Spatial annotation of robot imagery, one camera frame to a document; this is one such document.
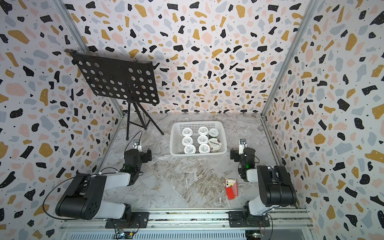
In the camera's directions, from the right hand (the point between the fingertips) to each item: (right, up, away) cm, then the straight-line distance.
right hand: (241, 147), depth 95 cm
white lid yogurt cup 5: (-25, +5, +3) cm, 25 cm away
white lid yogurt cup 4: (-24, +11, +8) cm, 28 cm away
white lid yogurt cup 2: (-35, +4, +2) cm, 35 cm away
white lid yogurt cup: (-35, +10, +6) cm, 37 cm away
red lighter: (-11, -22, -15) cm, 29 cm away
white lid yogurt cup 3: (-33, -1, -2) cm, 33 cm away
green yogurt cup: (-18, +9, +6) cm, 21 cm away
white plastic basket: (-42, -1, +3) cm, 42 cm away
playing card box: (-7, -19, -9) cm, 22 cm away
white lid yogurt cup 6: (-24, 0, -2) cm, 24 cm away
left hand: (-62, 0, -3) cm, 62 cm away
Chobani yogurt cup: (-17, +2, +2) cm, 17 cm away
